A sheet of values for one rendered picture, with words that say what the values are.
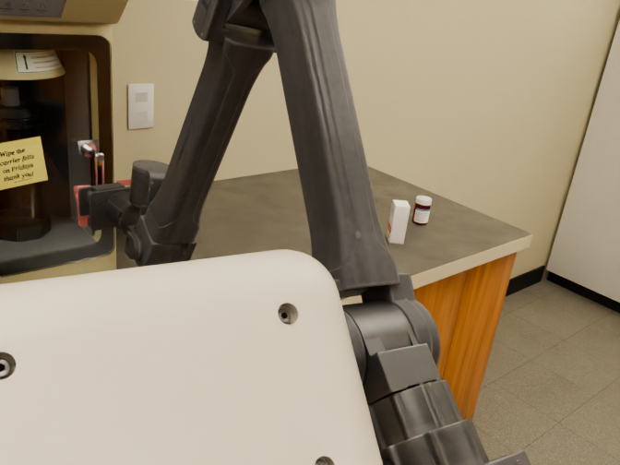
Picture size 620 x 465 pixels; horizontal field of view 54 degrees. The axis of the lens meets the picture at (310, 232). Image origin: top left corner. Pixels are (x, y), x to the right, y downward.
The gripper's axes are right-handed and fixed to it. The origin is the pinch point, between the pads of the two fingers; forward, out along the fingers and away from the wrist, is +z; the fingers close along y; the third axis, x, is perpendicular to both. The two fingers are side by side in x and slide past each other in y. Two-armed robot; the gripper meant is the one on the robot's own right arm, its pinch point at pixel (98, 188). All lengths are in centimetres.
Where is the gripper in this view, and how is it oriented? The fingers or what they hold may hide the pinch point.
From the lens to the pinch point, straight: 110.8
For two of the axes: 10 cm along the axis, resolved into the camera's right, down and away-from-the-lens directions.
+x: -1.2, 9.1, 4.1
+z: -6.4, -3.9, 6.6
